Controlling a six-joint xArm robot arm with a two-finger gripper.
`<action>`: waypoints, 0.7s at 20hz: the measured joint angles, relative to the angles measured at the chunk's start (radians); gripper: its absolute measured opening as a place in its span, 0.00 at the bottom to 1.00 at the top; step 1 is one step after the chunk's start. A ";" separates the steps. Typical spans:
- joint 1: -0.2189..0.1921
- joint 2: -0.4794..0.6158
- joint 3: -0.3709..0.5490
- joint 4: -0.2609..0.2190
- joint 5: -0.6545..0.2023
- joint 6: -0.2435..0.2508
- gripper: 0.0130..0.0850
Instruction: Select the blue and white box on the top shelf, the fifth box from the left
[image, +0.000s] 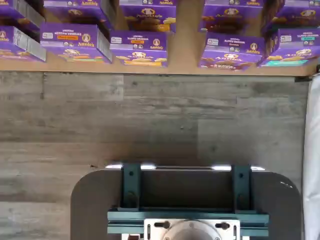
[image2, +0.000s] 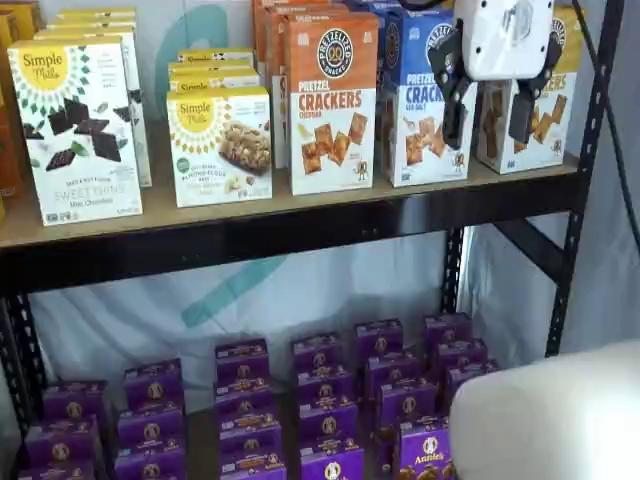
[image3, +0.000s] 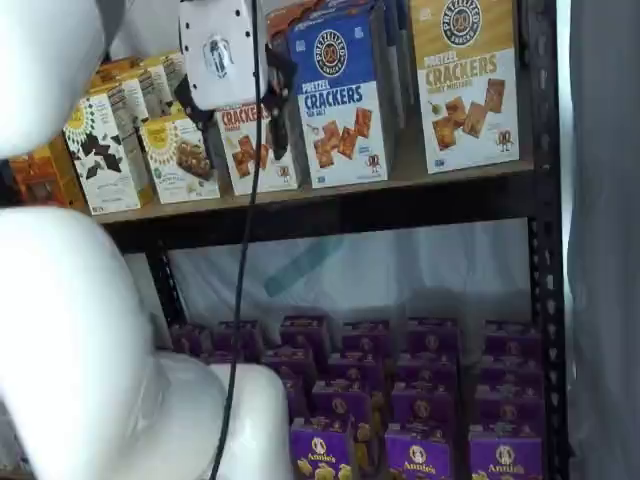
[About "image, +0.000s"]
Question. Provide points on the dark robot base cart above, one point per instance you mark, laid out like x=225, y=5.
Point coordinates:
x=90, y=212

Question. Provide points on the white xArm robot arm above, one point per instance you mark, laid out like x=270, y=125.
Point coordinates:
x=192, y=232

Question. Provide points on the silver metal mounting plate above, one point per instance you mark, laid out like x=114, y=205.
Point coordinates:
x=156, y=233

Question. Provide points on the white fabric curtain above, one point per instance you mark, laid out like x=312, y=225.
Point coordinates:
x=312, y=150

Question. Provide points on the shiny metal bar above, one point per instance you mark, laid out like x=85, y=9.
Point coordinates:
x=187, y=167

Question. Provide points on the wooden shelf board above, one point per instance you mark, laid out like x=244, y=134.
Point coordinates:
x=185, y=50

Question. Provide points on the teal metal mounting frame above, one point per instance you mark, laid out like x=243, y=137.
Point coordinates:
x=187, y=215

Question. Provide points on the purple Annie's snack box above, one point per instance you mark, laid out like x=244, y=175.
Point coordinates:
x=15, y=12
x=297, y=15
x=72, y=37
x=137, y=43
x=232, y=15
x=232, y=45
x=297, y=40
x=150, y=15
x=75, y=12
x=15, y=37

